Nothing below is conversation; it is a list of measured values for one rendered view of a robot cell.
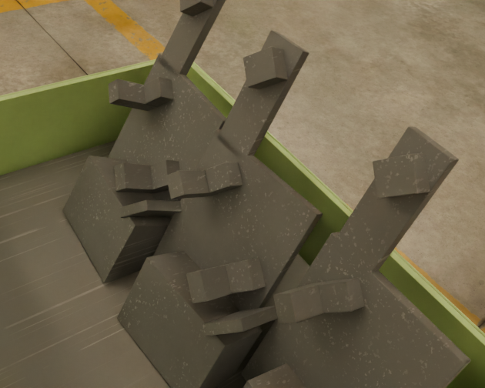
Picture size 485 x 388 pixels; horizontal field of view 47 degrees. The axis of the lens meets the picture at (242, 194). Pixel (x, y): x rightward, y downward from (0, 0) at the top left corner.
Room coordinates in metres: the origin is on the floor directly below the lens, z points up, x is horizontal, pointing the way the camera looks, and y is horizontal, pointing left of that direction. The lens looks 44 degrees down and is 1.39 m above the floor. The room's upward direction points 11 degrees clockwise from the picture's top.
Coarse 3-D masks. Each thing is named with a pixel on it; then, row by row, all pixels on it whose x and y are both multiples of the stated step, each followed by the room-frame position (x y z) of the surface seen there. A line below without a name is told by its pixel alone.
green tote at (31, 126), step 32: (192, 64) 0.70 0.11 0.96; (0, 96) 0.54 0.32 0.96; (32, 96) 0.56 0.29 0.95; (64, 96) 0.59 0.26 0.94; (96, 96) 0.62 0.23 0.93; (224, 96) 0.64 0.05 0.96; (0, 128) 0.53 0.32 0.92; (32, 128) 0.56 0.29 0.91; (64, 128) 0.59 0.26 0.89; (96, 128) 0.62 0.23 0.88; (0, 160) 0.52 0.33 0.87; (32, 160) 0.55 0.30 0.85; (288, 160) 0.53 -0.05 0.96; (320, 192) 0.49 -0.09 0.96; (320, 224) 0.47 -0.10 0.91; (416, 288) 0.37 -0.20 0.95; (448, 320) 0.34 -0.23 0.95; (480, 352) 0.31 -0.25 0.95; (480, 384) 0.30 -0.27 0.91
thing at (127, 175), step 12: (120, 84) 0.53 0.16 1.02; (132, 84) 0.55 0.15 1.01; (144, 84) 0.56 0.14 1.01; (156, 84) 0.54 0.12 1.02; (168, 84) 0.55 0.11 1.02; (120, 96) 0.52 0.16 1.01; (132, 96) 0.53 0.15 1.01; (144, 96) 0.55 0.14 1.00; (156, 96) 0.53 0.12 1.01; (168, 96) 0.54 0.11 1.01; (144, 108) 0.55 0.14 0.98; (120, 168) 0.46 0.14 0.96; (132, 168) 0.46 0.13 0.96; (144, 168) 0.47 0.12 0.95; (156, 168) 0.47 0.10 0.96; (168, 168) 0.47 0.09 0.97; (120, 180) 0.45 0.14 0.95; (132, 180) 0.45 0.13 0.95; (144, 180) 0.46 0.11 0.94; (156, 180) 0.46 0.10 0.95; (144, 192) 0.46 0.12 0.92; (156, 192) 0.47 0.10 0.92
